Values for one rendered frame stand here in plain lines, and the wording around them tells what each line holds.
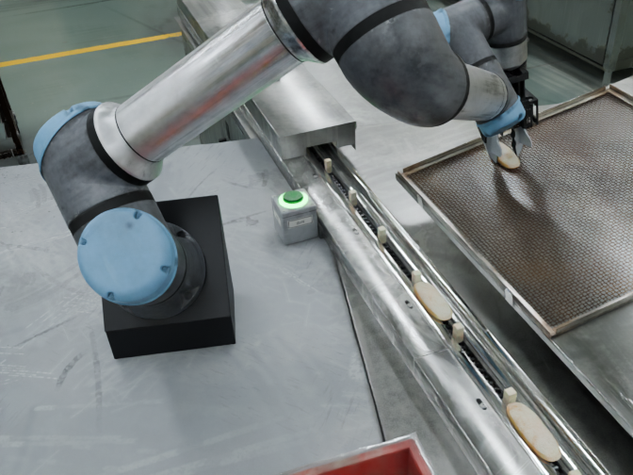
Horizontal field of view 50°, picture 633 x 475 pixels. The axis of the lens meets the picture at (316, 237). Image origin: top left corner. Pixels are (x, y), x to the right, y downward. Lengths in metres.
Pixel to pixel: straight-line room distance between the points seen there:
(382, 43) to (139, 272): 0.40
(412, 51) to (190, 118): 0.28
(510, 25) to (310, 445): 0.73
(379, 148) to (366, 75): 0.89
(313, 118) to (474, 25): 0.52
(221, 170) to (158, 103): 0.74
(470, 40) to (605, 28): 2.75
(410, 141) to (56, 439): 1.02
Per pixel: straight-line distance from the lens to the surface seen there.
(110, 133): 0.88
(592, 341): 1.04
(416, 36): 0.73
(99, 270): 0.87
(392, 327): 1.06
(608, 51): 3.84
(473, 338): 1.07
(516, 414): 0.97
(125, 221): 0.86
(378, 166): 1.54
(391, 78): 0.72
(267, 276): 1.23
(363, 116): 1.77
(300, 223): 1.28
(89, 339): 1.19
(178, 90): 0.83
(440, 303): 1.11
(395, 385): 1.04
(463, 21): 1.13
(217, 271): 1.07
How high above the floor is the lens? 1.60
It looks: 36 degrees down
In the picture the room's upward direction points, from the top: 4 degrees counter-clockwise
